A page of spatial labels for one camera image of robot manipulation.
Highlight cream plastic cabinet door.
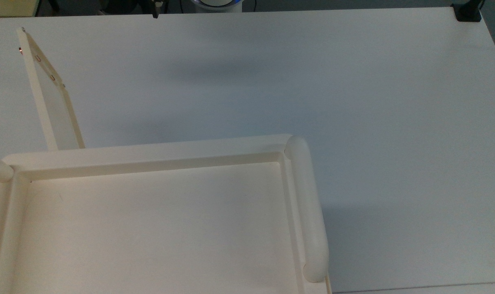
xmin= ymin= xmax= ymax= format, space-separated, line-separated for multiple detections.
xmin=17 ymin=27 xmax=85 ymax=151

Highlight cream plastic cabinet body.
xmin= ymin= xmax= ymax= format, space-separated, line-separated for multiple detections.
xmin=0 ymin=134 xmax=333 ymax=294

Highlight yellow wooden board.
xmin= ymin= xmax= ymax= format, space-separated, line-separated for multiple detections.
xmin=0 ymin=0 xmax=40 ymax=18

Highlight black table clamp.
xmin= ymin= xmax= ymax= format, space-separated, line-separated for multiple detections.
xmin=451 ymin=0 xmax=486 ymax=22

